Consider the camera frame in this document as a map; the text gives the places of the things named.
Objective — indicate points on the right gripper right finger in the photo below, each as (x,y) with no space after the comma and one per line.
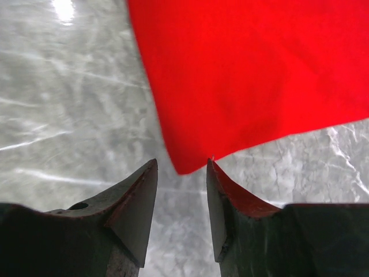
(254,238)

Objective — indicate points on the red t shirt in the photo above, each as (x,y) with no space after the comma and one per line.
(229,75)

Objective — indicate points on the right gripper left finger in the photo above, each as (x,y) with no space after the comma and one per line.
(105,235)

